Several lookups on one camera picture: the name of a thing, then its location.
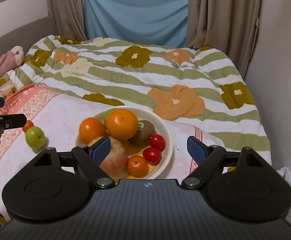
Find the pink plush toy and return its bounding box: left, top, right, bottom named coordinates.
left=0, top=46, right=25, bottom=83

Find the medium orange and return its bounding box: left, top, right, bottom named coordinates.
left=79, top=117, right=107, bottom=145

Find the tissue packet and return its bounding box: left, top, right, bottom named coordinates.
left=0, top=79, right=17, bottom=98

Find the floral striped blanket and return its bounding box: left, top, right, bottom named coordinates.
left=0, top=35, right=272, bottom=170

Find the small tangerine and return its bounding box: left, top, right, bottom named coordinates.
left=22, top=120, right=34, bottom=133
left=128, top=155, right=149, bottom=177

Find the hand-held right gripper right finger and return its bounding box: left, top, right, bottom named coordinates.
left=181, top=135, right=267, bottom=189

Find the red yellow apple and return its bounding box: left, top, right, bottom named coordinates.
left=88, top=136, right=129, bottom=177

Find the small green apple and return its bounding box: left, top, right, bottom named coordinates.
left=25, top=127, right=46, bottom=150

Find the beige headboard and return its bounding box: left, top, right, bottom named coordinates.
left=0, top=16, right=55, bottom=90

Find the beige curtain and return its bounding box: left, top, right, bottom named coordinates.
left=45, top=0, right=87, bottom=42
left=185, top=0, right=264, bottom=80

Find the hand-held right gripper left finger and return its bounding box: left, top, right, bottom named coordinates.
left=32, top=136, right=115, bottom=188

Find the pink floral towel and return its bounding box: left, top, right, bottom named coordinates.
left=0, top=84, right=236, bottom=220

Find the blue cloth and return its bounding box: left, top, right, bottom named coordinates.
left=82, top=0, right=189, bottom=47

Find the cream cartoon print plate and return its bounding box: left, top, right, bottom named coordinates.
left=75, top=106, right=173, bottom=180

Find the red cherry tomato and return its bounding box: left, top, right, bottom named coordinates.
left=149, top=134, right=166, bottom=151
left=143, top=147, right=161, bottom=163

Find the white plastic bag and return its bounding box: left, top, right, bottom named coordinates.
left=277, top=166, right=291, bottom=182

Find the brown kiwi with sticker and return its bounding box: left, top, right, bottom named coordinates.
left=129, top=120, right=156, bottom=147

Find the large orange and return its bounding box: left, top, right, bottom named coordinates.
left=106, top=108, right=139, bottom=140

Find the large green apple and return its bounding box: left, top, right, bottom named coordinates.
left=103, top=109, right=116, bottom=126

